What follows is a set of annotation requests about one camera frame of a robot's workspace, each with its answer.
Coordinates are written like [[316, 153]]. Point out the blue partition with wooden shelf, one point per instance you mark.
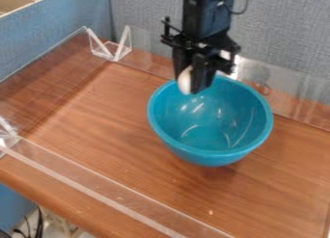
[[33, 30]]

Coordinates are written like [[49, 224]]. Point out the clear acrylic corner bracket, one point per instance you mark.
[[113, 51]]

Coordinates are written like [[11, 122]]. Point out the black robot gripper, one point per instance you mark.
[[202, 35]]

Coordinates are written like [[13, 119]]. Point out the clear acrylic barrier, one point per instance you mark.
[[172, 222], [283, 79]]

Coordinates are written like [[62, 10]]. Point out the clear acrylic front barrier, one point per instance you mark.
[[172, 222]]

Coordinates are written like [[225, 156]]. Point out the clear acrylic back barrier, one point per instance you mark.
[[283, 79]]

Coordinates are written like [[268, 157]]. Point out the blue plastic bowl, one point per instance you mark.
[[214, 127]]

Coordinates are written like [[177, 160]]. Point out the white brown toy mushroom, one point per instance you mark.
[[226, 66]]

